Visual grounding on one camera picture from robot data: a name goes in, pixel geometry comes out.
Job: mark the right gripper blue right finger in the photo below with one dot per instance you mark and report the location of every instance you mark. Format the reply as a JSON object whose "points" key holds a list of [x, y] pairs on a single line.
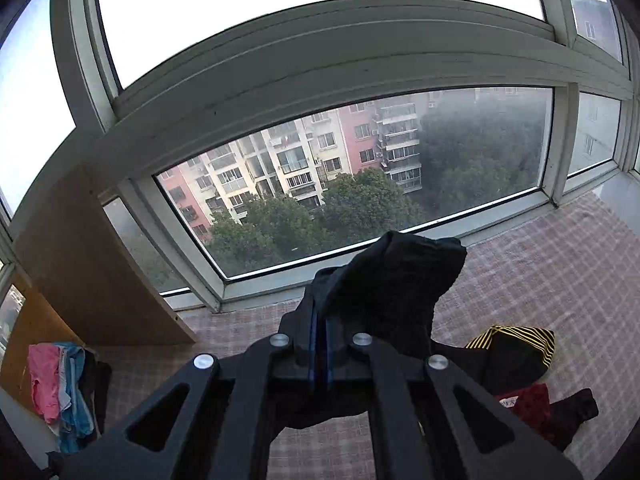
{"points": [[332, 352]]}

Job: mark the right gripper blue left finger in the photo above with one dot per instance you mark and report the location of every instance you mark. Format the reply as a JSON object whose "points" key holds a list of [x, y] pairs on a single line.
{"points": [[301, 326]]}

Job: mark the dark grey trousers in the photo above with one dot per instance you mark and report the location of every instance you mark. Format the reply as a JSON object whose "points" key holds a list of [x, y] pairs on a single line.
{"points": [[389, 292]]}

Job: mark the dark brown folded clothes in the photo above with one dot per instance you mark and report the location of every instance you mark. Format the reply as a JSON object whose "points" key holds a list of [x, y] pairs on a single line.
{"points": [[93, 386]]}

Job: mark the black garment with yellow stripes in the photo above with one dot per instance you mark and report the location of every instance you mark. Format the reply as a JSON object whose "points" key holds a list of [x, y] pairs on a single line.
{"points": [[503, 358]]}

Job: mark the dark red garment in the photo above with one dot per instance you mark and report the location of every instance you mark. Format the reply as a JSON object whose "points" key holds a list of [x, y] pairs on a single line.
{"points": [[557, 422]]}

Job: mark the light blue garment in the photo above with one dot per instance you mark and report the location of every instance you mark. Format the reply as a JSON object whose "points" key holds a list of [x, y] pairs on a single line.
{"points": [[77, 421]]}

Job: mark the large brown wooden board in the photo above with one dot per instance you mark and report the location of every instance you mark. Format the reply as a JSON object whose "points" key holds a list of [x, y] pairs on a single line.
{"points": [[74, 257]]}

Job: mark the white shirt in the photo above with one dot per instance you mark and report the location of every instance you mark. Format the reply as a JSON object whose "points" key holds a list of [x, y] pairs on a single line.
{"points": [[64, 399]]}

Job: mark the pink shirt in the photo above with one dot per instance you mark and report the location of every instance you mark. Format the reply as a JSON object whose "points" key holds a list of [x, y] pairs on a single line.
{"points": [[43, 361]]}

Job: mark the pink plaid table cloth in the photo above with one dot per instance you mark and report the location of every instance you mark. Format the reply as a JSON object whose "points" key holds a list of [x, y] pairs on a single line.
{"points": [[574, 271]]}

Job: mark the light pine wooden panel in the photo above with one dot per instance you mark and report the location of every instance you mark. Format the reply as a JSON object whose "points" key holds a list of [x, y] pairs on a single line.
{"points": [[37, 322]]}

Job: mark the white window frame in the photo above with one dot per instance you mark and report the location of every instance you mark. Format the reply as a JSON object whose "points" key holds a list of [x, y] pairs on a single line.
{"points": [[306, 59]]}

